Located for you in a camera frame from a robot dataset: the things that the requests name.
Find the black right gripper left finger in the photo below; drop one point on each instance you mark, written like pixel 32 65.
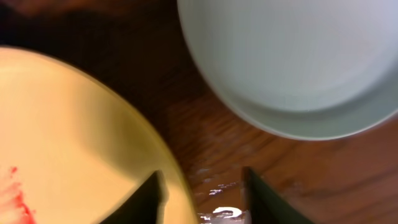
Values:
pixel 145 206

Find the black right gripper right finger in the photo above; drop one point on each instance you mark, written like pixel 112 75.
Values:
pixel 265 206

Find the yellow plate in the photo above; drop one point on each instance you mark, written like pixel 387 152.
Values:
pixel 72 150

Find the mint green plate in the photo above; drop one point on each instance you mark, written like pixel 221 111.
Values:
pixel 301 69

